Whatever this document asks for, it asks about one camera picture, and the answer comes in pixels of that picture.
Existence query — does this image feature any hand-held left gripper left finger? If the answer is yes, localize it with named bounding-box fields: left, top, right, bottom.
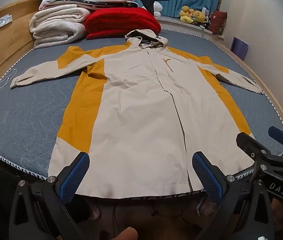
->
left=8, top=151, right=91, bottom=240

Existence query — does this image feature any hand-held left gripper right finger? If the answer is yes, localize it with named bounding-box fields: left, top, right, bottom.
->
left=192, top=151, right=276, bottom=240

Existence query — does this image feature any beige and yellow hooded jacket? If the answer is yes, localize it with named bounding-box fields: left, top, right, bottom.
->
left=10, top=29, right=264, bottom=200

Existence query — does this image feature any person's left hand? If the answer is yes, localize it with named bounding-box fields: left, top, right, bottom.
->
left=115, top=227, right=138, bottom=240

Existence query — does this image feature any person's foot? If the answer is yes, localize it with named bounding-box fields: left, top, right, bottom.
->
left=195, top=196, right=218, bottom=217

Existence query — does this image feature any grey quilted mattress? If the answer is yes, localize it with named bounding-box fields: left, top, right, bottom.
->
left=0, top=26, right=283, bottom=180

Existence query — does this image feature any purple box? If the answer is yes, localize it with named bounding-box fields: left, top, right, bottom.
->
left=231, top=37, right=249, bottom=60

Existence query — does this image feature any dark red cushion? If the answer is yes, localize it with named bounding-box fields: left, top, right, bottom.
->
left=208, top=10, right=228, bottom=34

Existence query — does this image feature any yellow plush toy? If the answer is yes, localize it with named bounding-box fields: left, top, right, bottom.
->
left=193, top=10, right=207, bottom=25
left=179, top=5, right=195, bottom=24

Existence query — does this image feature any white fluffy blanket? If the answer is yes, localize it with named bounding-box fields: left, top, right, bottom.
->
left=29, top=6, right=92, bottom=49

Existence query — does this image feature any red blanket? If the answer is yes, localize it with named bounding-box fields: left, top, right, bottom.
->
left=85, top=8, right=162, bottom=40

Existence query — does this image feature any white plush toy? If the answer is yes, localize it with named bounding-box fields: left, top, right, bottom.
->
left=153, top=1, right=164, bottom=17

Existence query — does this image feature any white tissue packet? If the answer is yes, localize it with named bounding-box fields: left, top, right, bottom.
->
left=0, top=15, right=13, bottom=27

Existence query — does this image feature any white cable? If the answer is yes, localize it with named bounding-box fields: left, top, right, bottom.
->
left=0, top=67, right=18, bottom=93

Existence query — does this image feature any wooden bed frame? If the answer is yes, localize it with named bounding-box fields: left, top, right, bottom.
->
left=0, top=0, right=52, bottom=90

